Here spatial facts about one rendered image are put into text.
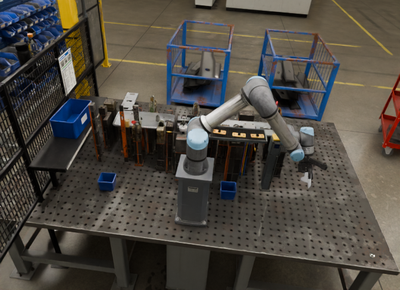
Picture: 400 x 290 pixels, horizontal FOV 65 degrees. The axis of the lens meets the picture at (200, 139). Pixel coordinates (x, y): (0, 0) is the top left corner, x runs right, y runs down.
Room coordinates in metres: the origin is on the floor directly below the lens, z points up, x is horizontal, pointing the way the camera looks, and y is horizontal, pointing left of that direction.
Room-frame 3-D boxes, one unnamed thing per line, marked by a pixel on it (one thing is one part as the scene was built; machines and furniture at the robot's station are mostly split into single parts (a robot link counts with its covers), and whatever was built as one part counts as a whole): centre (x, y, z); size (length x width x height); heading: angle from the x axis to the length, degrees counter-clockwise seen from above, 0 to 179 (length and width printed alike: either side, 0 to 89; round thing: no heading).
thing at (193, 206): (1.39, 0.01, 0.90); 0.21 x 0.21 x 0.40; 86
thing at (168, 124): (1.80, 0.22, 0.91); 0.07 x 0.05 x 0.42; 0
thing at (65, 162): (1.81, 0.89, 1.01); 0.90 x 0.22 x 0.03; 0
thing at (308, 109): (4.26, -1.24, 0.47); 1.20 x 0.80 x 0.95; 177
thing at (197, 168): (1.39, 0.01, 1.15); 0.15 x 0.15 x 0.10
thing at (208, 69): (4.40, 0.06, 0.47); 1.20 x 0.80 x 0.95; 175
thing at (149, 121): (2.02, -0.03, 1.00); 1.38 x 0.22 x 0.02; 90
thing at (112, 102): (2.14, 0.73, 0.88); 0.08 x 0.08 x 0.36; 0
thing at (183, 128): (1.81, 0.09, 0.94); 0.18 x 0.13 x 0.49; 90
